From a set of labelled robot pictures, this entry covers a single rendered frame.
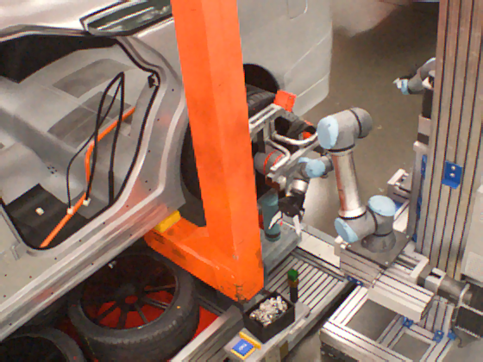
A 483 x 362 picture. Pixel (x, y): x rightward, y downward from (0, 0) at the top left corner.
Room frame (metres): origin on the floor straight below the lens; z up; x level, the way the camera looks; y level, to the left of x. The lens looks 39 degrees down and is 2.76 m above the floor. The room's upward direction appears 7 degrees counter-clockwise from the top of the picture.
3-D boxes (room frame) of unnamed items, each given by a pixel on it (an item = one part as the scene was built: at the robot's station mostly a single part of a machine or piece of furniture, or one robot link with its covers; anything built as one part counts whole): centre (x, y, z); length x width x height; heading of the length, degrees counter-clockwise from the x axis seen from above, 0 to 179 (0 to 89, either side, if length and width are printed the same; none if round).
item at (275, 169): (2.37, -0.15, 1.03); 0.19 x 0.18 x 0.11; 44
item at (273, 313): (1.80, -0.06, 0.51); 0.20 x 0.14 x 0.13; 125
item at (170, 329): (2.06, 0.61, 0.39); 0.66 x 0.66 x 0.24
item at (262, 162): (2.47, -0.19, 0.85); 0.21 x 0.14 x 0.14; 44
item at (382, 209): (1.89, -0.57, 0.98); 0.13 x 0.12 x 0.14; 112
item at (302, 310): (1.79, -0.05, 0.44); 0.43 x 0.17 x 0.03; 134
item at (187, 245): (2.23, 0.29, 0.69); 0.52 x 0.17 x 0.35; 44
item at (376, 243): (1.89, -0.57, 0.87); 0.15 x 0.15 x 0.10
